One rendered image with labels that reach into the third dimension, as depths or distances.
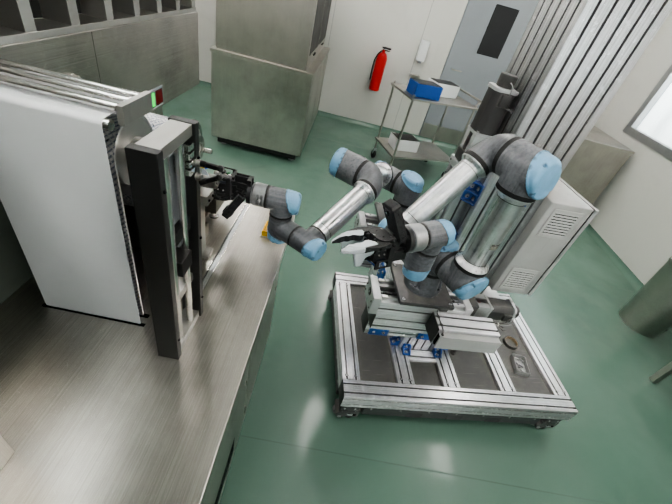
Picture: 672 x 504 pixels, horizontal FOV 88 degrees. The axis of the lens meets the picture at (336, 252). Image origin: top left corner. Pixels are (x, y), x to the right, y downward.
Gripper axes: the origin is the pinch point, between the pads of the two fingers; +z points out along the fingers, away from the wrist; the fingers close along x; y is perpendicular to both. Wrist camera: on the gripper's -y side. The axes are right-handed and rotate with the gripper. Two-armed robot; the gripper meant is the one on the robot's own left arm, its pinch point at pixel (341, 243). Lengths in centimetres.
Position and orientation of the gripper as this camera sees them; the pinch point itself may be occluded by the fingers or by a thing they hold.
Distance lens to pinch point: 80.5
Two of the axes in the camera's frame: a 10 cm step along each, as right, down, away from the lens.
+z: -8.6, 1.5, -4.9
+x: -4.9, -5.2, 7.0
